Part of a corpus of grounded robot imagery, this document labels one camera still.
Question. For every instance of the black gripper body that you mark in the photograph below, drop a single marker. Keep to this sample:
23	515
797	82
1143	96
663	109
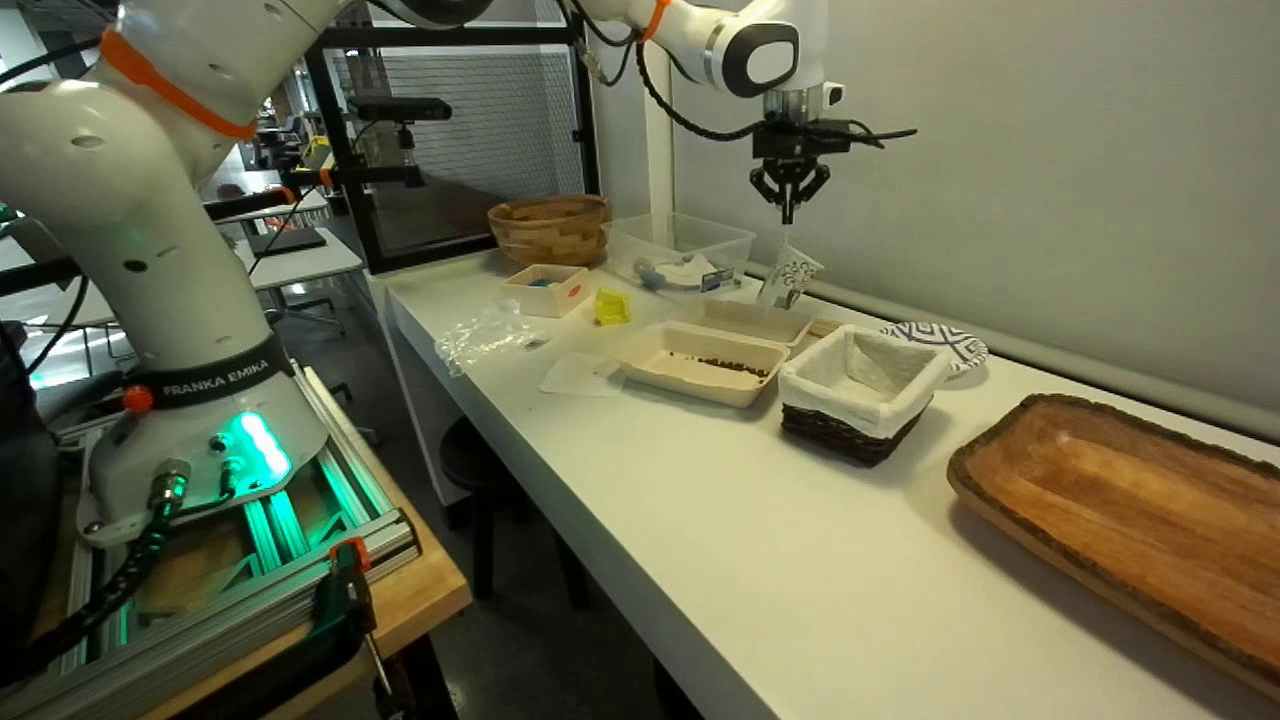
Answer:
788	157

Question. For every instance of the white patterned paper cup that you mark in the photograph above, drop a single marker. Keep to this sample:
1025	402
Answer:
788	276

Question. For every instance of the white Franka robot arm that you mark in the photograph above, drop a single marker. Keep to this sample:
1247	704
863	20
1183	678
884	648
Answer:
133	202

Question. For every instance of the clear plastic storage bin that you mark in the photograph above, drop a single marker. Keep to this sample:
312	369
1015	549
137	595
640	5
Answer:
682	245

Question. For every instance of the beige clamshell takeout container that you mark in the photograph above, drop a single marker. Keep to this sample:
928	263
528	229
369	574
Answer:
701	361

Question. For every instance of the yellow toy block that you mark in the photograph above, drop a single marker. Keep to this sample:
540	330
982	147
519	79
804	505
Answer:
612	310

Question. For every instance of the dark basket with white liner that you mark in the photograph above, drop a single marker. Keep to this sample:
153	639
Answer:
863	387

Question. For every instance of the black and white patterned plate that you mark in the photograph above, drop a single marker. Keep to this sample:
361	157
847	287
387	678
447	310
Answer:
958	346

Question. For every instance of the woven wicker basket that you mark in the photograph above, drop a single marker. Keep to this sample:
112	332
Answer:
551	232

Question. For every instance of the clear plastic bag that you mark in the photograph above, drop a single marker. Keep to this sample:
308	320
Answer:
487	336

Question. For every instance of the brown wooden tray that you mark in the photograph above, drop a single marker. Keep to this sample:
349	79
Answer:
1134	522

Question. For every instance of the grey side desk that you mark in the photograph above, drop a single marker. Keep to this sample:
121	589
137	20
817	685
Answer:
300	255

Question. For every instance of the wooden mounting board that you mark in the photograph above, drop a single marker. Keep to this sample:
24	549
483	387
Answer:
415	601

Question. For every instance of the black and orange clamp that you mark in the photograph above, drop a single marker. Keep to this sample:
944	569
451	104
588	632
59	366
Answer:
349	601

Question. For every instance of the black metal frame cabinet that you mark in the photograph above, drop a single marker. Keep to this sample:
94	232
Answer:
402	214

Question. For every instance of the black stereo camera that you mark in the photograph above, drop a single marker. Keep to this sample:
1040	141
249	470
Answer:
402	109

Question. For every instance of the aluminium profile base frame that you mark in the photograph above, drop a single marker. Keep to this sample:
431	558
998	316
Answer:
322	533

